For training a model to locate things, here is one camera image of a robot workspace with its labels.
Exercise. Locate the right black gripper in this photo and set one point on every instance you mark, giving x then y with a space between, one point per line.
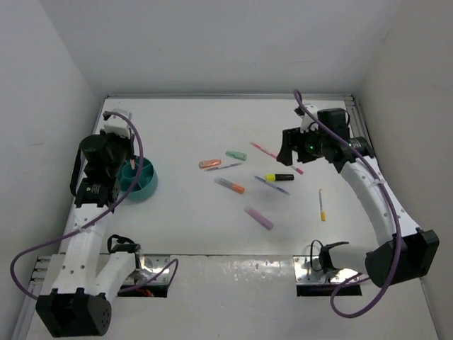
291 137

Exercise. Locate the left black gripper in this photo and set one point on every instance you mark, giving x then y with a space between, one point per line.
126 141

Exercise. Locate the yellow black highlighter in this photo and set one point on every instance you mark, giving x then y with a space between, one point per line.
279 177

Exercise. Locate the red clear pen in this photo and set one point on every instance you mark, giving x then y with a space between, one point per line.
264 150

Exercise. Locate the blue clear pen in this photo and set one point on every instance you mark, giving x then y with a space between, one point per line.
272 185

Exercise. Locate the purple clear pen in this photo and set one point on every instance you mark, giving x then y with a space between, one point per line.
224 166

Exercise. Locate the white yellow marker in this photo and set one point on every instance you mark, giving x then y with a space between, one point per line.
322 211

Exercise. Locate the pink lilac highlighter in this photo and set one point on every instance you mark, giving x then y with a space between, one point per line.
258 217

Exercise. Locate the white pink marker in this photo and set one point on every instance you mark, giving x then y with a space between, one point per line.
297 169

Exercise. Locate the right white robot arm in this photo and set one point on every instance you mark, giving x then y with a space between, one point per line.
404 248

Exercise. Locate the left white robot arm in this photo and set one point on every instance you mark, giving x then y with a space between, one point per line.
80 300

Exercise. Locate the green correction tape case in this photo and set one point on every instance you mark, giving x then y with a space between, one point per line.
236 155

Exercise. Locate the teal round divided organizer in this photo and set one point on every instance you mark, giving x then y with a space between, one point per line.
146 184

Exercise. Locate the grey orange highlighter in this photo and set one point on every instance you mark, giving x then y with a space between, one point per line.
230 185

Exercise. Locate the orange correction tape case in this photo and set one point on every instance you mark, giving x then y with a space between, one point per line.
206 164

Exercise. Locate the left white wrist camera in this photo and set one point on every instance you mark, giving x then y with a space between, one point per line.
113 123

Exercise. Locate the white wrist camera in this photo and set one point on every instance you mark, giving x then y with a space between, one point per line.
307 123
113 123

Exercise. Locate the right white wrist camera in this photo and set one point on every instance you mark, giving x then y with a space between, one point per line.
307 123

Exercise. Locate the aluminium frame rail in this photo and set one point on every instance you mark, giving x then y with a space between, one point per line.
357 124

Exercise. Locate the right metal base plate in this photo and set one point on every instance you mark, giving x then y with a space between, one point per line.
305 274

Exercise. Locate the metal base plate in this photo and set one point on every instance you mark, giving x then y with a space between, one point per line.
149 266
305 274

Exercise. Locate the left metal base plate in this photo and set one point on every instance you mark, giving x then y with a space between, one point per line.
149 266

